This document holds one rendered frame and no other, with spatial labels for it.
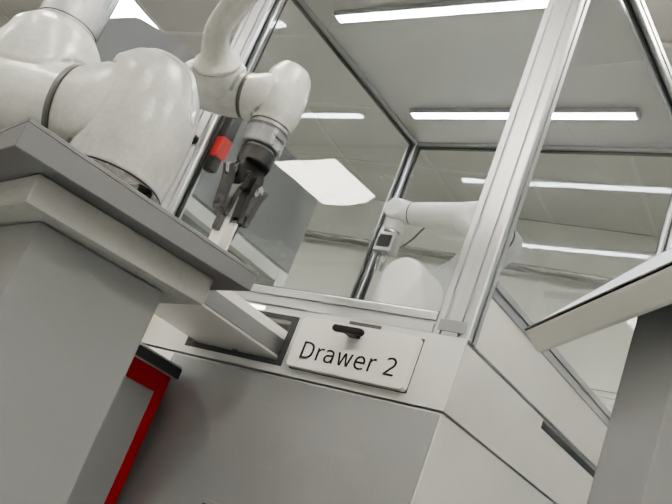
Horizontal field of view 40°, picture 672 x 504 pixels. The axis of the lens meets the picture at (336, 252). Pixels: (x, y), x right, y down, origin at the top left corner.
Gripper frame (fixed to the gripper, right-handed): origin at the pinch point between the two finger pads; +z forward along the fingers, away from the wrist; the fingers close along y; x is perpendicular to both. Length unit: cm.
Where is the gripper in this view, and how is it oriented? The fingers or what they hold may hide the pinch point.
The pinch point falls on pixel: (221, 235)
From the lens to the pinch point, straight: 190.1
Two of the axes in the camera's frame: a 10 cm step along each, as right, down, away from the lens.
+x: -7.9, -0.9, 6.1
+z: -3.5, 8.8, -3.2
